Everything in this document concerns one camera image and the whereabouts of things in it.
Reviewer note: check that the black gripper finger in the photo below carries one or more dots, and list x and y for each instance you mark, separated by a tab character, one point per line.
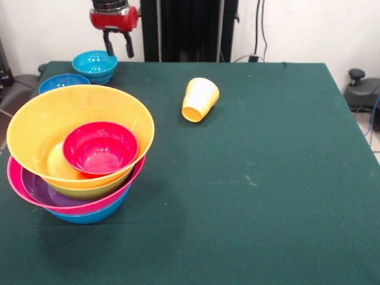
109	44
128	44

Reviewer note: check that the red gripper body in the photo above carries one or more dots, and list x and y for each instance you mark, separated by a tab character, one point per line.
114	20

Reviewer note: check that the small light blue bowl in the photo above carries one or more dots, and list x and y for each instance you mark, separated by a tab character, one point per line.
93	65

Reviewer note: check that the yellow cup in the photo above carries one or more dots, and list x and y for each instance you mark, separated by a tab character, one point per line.
202	95

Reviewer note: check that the small red bowl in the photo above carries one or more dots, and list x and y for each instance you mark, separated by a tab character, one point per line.
101	151

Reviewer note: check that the large orange bowl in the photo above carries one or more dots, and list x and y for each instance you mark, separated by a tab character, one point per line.
38	133

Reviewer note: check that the green bowl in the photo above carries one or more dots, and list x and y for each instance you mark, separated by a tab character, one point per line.
89	193

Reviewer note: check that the purple bowl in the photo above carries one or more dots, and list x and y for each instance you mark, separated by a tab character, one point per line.
35	190

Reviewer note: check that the large pink bowl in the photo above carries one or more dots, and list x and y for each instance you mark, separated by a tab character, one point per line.
13	178

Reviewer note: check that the small dark blue bowl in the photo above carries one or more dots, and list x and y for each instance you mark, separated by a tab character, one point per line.
60	83

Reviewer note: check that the black table clamp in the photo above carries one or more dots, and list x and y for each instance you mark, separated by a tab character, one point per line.
41	68

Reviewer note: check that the black chair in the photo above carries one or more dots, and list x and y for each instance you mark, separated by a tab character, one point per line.
17	89

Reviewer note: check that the large light blue bowl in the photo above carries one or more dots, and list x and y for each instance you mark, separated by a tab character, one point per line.
89	218

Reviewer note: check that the black knobbed device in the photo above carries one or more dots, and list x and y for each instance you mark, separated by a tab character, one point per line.
360	92

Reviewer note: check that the dark green tablecloth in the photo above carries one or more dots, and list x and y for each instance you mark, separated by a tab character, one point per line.
267	237

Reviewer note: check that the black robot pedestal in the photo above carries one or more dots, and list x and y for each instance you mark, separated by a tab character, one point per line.
190	29

